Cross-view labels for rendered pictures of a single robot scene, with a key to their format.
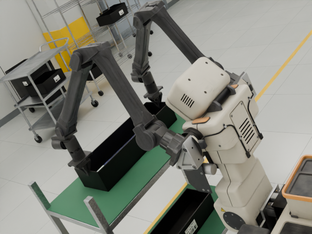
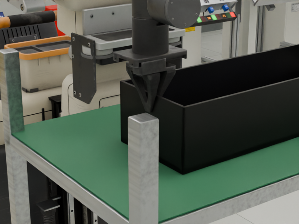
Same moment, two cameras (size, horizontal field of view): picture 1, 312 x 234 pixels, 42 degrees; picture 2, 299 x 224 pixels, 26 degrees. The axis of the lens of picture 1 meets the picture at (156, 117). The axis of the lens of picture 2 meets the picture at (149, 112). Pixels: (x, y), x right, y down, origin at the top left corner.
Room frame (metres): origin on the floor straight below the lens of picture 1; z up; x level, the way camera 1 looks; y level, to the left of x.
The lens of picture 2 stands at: (2.96, 0.05, 1.38)
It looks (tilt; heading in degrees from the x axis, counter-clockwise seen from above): 20 degrees down; 185
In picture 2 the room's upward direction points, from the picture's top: straight up
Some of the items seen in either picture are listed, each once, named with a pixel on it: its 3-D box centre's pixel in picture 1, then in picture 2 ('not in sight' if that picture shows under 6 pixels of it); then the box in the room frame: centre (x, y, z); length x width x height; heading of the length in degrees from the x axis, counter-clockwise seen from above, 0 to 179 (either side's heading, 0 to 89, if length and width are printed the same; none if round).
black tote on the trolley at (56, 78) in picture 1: (46, 82); not in sight; (4.98, 1.08, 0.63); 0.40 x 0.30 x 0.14; 145
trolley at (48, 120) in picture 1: (53, 89); not in sight; (5.01, 1.06, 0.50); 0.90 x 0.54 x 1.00; 145
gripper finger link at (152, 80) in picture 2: (155, 100); (155, 82); (1.97, -0.03, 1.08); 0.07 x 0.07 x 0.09; 42
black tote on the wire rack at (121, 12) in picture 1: (112, 15); not in sight; (6.31, -0.02, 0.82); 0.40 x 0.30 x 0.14; 136
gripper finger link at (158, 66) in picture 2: (157, 98); (145, 84); (1.98, -0.05, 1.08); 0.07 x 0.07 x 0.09; 42
